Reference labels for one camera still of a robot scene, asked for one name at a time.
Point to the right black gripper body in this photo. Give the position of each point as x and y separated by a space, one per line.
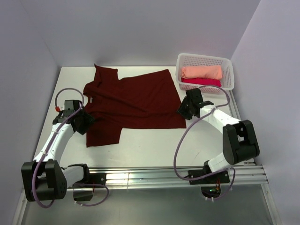
185 109

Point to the dark red t-shirt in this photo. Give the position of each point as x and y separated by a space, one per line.
148 101

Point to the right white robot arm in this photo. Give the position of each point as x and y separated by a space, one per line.
239 142

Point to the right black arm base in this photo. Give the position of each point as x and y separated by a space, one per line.
210 186

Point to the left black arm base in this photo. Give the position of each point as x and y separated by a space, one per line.
84 191

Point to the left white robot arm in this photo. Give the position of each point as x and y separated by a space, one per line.
43 178

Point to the rolled pink t-shirt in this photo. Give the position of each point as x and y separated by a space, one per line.
202 81

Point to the white plastic basket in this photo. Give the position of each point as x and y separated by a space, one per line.
187 59

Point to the rolled peach t-shirt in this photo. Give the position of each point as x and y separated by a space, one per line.
204 72

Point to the aluminium rail frame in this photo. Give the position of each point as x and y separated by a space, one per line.
144 189

